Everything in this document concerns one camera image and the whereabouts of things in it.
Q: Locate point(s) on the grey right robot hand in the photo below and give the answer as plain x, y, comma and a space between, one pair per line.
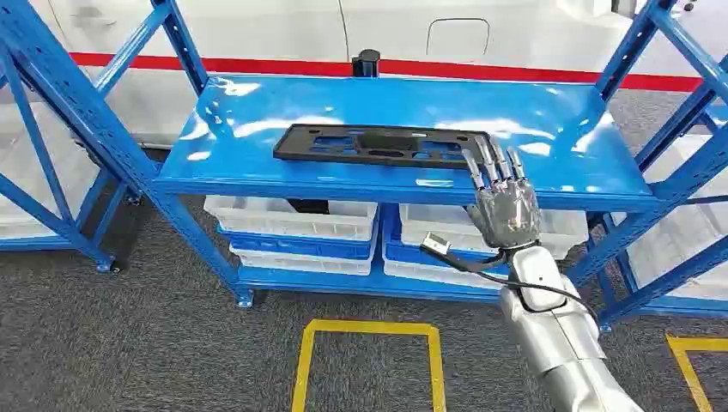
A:
506, 210

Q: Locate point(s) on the black plastic car panel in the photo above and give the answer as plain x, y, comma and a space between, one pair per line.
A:
347, 152

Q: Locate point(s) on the blue metal shelf rack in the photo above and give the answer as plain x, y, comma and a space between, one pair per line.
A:
34, 142
398, 108
671, 278

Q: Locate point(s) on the large white plastic bin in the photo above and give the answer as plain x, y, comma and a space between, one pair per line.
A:
677, 239
23, 170

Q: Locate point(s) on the black round post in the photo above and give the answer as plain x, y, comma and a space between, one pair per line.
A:
365, 62

